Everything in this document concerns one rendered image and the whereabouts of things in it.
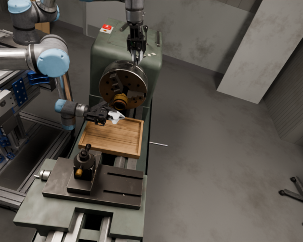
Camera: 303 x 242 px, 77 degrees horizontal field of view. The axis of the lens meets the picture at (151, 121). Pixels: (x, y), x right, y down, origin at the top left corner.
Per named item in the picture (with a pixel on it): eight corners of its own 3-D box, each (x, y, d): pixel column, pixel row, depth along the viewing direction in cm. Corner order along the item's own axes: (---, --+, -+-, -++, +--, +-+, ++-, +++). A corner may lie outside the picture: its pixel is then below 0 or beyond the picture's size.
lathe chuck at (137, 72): (96, 91, 136) (109, 54, 115) (137, 107, 144) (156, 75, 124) (93, 99, 129) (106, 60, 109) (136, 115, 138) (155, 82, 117)
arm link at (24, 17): (7, 21, 114) (1, -5, 105) (31, 19, 123) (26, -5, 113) (18, 30, 110) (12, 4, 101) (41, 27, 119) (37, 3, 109)
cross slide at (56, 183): (59, 161, 96) (58, 156, 93) (142, 175, 102) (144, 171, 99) (43, 197, 83) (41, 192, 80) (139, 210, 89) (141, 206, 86)
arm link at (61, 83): (37, 25, 86) (58, 104, 121) (35, 36, 79) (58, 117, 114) (65, 26, 90) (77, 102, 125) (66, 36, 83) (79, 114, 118)
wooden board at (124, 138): (92, 114, 132) (92, 110, 129) (142, 124, 137) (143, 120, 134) (78, 148, 111) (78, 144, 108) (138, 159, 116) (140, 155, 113)
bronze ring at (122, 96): (115, 89, 115) (112, 100, 109) (130, 92, 116) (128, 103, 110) (113, 100, 122) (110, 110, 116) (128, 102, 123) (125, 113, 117)
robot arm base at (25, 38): (7, 40, 117) (2, 24, 110) (23, 32, 128) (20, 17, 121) (31, 48, 117) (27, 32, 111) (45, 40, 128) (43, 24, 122)
